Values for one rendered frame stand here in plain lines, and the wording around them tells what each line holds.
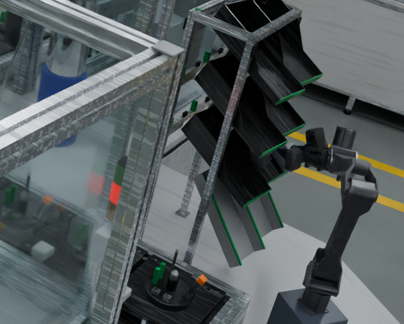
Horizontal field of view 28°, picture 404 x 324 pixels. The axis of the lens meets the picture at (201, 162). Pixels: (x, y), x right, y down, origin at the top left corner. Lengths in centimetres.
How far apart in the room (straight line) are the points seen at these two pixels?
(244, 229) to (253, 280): 20
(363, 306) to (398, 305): 163
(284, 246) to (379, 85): 332
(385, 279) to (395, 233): 50
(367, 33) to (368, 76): 31
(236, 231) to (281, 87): 48
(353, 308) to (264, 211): 41
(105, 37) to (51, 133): 23
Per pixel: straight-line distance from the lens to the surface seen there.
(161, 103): 94
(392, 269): 446
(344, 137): 224
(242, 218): 239
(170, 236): 259
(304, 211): 465
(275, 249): 268
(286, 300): 215
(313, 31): 585
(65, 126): 76
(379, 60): 585
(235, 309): 222
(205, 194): 223
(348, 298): 260
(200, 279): 211
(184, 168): 339
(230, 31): 205
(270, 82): 211
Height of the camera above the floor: 234
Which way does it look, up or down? 29 degrees down
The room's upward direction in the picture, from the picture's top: 16 degrees clockwise
